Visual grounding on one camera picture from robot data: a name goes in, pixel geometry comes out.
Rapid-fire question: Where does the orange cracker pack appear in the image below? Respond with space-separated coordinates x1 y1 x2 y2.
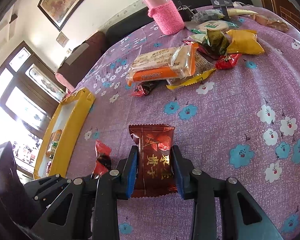
126 43 199 86

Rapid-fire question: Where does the purple floral tablecloth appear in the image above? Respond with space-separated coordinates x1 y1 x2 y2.
66 17 300 239

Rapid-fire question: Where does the yellow rimmed cardboard tray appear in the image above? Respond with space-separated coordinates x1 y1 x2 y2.
33 88 95 179

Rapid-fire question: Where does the small red black candy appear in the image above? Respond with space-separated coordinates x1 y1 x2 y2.
91 139 111 179

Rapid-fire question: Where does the yellow snack packet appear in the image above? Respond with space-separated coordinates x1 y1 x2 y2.
226 29 264 55

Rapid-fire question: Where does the dark red jujube snack packet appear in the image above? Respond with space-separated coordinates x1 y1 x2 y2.
129 124 177 198

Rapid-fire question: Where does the pink knit-sleeved thermos bottle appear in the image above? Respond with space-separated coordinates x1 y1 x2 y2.
143 0 185 35

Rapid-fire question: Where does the maroon armchair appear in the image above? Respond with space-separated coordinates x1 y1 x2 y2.
55 31 108 92

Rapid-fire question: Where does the black sofa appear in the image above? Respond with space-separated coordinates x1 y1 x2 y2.
106 0 252 47

